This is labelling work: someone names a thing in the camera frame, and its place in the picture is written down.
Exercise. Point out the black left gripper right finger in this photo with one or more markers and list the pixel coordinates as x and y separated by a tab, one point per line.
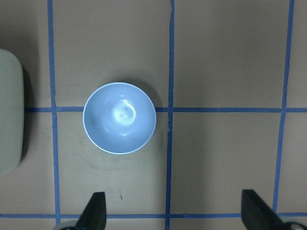
257	215

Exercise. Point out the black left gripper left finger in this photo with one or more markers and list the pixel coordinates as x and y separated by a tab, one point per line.
94	214

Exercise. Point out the light blue bowl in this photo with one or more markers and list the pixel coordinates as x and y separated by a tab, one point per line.
119	118

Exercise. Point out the cream and chrome toaster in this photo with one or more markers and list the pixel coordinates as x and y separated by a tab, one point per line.
11	111

